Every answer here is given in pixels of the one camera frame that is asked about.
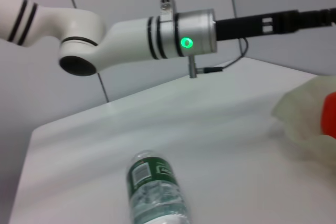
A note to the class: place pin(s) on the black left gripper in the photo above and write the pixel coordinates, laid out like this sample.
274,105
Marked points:
252,26

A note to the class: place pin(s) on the green label water bottle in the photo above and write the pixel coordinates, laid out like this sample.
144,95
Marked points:
155,195

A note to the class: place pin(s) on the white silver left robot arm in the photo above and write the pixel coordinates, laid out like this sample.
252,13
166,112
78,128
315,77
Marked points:
126,40

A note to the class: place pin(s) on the green glass fruit plate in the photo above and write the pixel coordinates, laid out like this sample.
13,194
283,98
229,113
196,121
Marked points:
296,113

